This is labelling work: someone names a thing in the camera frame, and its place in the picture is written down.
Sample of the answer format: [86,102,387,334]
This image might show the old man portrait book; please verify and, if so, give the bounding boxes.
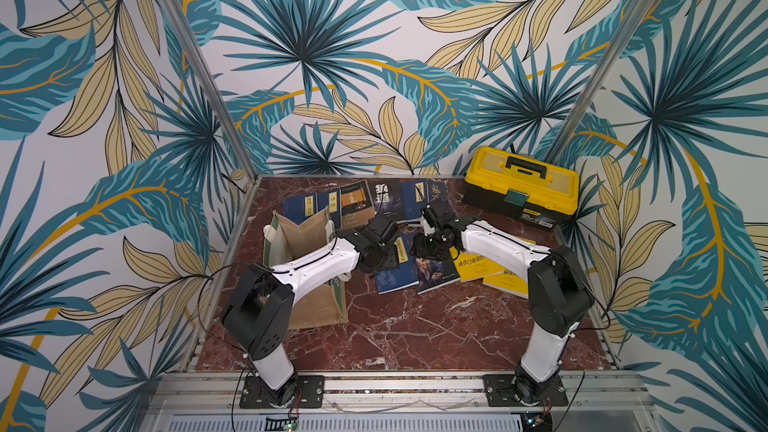
[415,258,460,294]

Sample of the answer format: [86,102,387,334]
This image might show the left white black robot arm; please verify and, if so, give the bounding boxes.
[221,215,398,407]

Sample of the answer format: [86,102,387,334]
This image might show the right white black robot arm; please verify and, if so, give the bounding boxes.
[412,200,595,405]

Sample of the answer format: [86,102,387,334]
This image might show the yellow book blue hair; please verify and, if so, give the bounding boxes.
[453,251,505,282]

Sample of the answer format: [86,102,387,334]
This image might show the brown cover book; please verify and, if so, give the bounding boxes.
[340,180,376,230]

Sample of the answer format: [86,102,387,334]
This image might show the dark wolf title book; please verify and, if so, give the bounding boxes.
[367,178,405,221]

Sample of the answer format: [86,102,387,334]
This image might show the dark blue Guiguzi book back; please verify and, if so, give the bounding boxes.
[426,179,449,202]

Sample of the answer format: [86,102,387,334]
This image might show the blue book back right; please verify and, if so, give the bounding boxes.
[401,179,429,221]

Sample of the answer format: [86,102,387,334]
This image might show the blue book far left back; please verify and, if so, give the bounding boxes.
[282,194,317,225]

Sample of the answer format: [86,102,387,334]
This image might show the yellow black toolbox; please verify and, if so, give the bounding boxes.
[463,146,580,229]

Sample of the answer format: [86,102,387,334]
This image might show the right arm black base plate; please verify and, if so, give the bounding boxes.
[482,374,569,407]

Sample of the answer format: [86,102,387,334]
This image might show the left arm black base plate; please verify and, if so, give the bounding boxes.
[239,374,325,410]

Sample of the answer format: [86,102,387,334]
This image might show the aluminium front rail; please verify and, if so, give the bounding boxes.
[139,370,661,431]

